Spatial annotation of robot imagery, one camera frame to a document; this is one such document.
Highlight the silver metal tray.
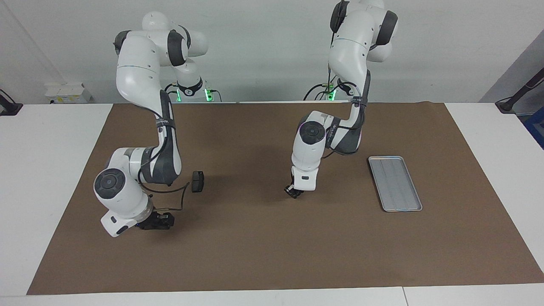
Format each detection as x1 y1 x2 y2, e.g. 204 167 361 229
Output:
368 156 423 213

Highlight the brown table mat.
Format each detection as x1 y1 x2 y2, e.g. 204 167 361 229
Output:
26 102 544 295

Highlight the blue crate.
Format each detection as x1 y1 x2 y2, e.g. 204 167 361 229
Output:
524 108 544 150

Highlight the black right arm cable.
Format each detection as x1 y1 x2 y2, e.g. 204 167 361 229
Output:
138 181 190 213

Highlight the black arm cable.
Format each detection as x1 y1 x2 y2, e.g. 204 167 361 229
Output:
138 181 190 213
321 96 368 160

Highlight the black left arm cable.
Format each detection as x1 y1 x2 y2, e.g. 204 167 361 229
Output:
321 96 368 160

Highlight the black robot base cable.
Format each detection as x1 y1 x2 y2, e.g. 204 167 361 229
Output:
164 82 181 103
303 81 362 102

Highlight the black desk clamp mount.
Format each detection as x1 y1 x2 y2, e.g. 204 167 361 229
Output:
0 89 23 116

